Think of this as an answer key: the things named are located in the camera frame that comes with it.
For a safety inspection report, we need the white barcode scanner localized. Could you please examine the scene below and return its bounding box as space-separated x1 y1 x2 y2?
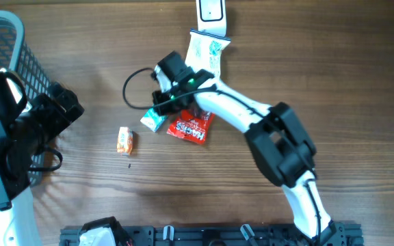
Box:
196 0 227 36

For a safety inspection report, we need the teal white small box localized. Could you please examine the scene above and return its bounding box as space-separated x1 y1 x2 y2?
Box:
140 109 168 133

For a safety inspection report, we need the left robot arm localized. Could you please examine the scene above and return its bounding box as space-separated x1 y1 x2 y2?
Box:
0 70 84 245

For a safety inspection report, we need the grey plastic shopping basket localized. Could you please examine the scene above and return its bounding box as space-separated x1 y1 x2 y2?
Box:
0 10 52 187

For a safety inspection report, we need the orange white small box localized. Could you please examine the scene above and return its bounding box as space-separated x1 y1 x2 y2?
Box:
116 126 133 155

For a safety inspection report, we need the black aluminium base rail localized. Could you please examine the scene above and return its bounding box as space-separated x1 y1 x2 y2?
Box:
59 223 365 246

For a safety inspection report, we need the red Hacks candy bag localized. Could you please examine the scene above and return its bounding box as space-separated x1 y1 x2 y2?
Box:
167 110 215 145

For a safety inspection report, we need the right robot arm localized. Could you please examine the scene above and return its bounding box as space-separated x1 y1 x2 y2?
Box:
153 51 335 245

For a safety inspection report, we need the white blue-edged packet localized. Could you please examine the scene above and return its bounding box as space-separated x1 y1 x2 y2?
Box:
185 29 231 78

